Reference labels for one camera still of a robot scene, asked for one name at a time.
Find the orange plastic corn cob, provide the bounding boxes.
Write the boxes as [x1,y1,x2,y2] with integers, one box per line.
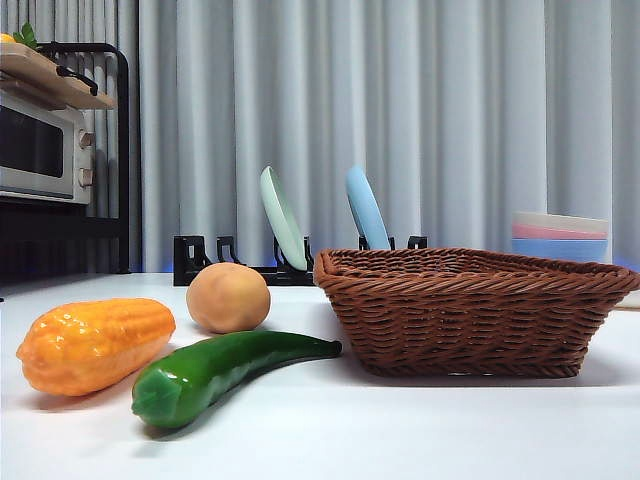
[16,297,177,398]

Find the blue bowl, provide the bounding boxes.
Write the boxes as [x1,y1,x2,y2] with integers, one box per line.
[511,237,610,264]

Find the brown wicker basket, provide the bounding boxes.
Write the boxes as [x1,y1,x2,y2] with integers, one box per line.
[313,246,640,379]

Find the pink bowl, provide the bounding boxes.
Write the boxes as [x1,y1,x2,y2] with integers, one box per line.
[511,222,609,241]

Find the wooden shelf board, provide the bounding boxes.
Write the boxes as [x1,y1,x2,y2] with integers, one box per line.
[0,74,118,111]

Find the black plate rack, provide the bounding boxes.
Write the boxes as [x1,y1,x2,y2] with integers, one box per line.
[173,234,430,287]

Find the cream toaster oven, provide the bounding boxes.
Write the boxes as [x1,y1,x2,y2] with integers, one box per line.
[0,92,96,206]

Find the black metal shelf frame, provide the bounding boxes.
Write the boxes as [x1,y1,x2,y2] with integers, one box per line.
[0,42,132,301]

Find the tan potato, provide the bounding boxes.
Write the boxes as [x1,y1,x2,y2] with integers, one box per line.
[186,262,272,335]

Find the light blue plate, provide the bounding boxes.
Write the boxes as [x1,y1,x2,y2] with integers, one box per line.
[345,165,393,251]

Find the green cucumber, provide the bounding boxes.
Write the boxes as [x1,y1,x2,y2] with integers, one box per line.
[131,329,344,430]

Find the green leaves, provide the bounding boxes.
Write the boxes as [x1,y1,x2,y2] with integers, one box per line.
[13,22,39,50]

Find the pale green plate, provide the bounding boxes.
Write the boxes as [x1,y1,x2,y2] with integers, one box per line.
[259,165,310,272]

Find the beige bowl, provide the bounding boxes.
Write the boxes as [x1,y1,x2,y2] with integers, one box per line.
[511,210,610,234]

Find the grey curtain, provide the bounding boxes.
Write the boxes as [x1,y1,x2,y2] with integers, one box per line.
[0,0,640,275]

